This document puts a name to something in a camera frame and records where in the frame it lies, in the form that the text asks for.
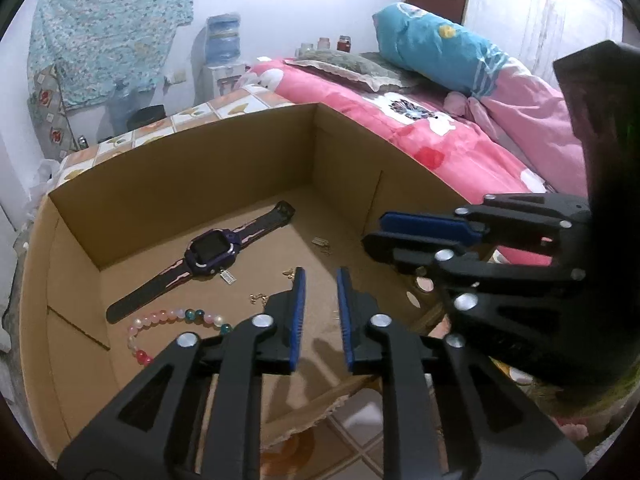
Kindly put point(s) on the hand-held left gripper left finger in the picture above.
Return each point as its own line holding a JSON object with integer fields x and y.
{"x": 298, "y": 310}

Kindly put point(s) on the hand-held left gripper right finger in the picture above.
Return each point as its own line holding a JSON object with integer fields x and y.
{"x": 344, "y": 310}

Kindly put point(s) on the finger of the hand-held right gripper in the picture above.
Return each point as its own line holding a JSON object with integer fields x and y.
{"x": 425, "y": 225}
{"x": 400, "y": 251}

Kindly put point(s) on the gold swirl earring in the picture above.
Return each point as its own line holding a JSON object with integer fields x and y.
{"x": 257, "y": 298}

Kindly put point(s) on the brown cardboard box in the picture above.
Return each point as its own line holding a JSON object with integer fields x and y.
{"x": 125, "y": 200}

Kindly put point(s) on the light pink blanket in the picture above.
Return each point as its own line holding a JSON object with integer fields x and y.
{"x": 535, "y": 120}

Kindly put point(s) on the pink floral quilt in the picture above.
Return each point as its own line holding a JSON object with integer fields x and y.
{"x": 400, "y": 115}

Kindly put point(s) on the grey-green lace pillow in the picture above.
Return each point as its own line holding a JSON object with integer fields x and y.
{"x": 360, "y": 67}

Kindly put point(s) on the teal pillow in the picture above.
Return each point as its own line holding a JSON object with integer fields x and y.
{"x": 430, "y": 45}

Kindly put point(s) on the small glass jar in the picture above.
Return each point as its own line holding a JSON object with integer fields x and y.
{"x": 324, "y": 43}

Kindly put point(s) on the leaf pattern tablecloth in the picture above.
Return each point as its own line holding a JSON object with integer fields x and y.
{"x": 150, "y": 132}

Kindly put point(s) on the person's fluffy patterned clothing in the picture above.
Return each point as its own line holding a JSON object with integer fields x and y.
{"x": 570, "y": 415}

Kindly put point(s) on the white water dispenser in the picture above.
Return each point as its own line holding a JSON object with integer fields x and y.
{"x": 222, "y": 82}

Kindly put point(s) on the black pot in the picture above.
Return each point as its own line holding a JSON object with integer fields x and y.
{"x": 146, "y": 117}

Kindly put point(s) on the blue water jug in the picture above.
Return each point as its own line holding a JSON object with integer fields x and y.
{"x": 224, "y": 40}

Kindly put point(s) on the small metal can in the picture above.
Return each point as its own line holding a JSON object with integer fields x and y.
{"x": 81, "y": 142}

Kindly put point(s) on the white plastic bag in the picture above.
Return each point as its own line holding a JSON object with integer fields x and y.
{"x": 42, "y": 175}

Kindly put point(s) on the checkered red pattern cloth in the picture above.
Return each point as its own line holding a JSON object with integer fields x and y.
{"x": 50, "y": 115}

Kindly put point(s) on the teal floral cloth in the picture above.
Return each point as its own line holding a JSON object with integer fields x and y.
{"x": 110, "y": 25}

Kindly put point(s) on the wall socket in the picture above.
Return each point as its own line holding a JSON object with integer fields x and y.
{"x": 177, "y": 77}

